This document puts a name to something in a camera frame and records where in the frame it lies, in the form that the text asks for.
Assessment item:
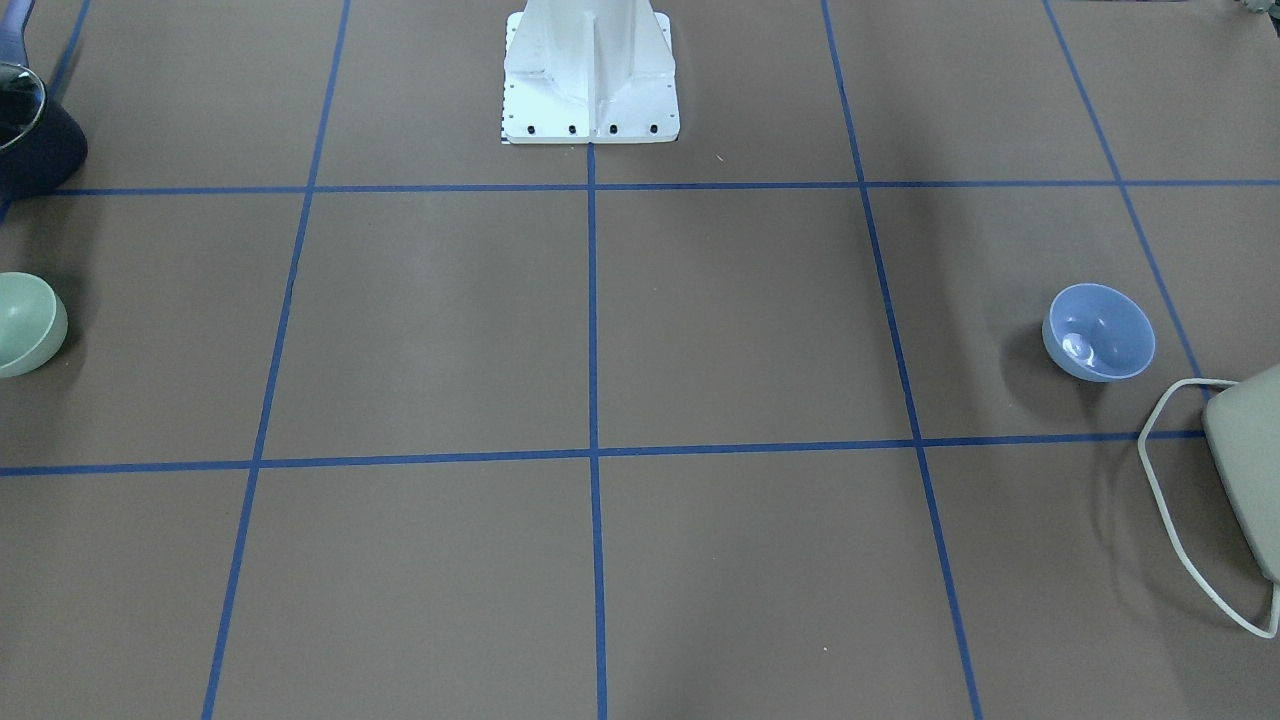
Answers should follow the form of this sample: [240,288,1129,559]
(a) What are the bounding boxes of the blue bowl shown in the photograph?
[1041,283,1157,383]

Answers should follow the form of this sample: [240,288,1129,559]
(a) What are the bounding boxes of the green bowl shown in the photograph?
[1,272,68,379]

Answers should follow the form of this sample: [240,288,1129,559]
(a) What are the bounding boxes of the cream toaster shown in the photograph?
[1203,366,1279,582]

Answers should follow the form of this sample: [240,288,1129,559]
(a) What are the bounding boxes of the dark blue saucepan with lid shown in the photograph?
[1,1,88,202]

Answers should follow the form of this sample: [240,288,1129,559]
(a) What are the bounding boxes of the white camera stand post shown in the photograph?
[500,1,681,145]

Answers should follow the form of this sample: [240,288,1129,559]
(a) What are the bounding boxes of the white toaster power cable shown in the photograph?
[1138,378,1280,639]

